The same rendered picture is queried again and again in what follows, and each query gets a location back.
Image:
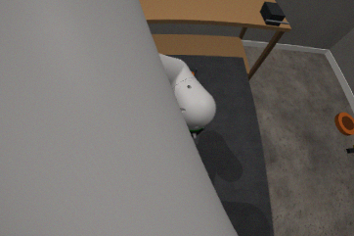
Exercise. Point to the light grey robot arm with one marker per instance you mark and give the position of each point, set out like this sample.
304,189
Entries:
94,135

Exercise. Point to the dark grey case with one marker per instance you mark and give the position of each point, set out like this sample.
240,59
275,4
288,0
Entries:
194,72

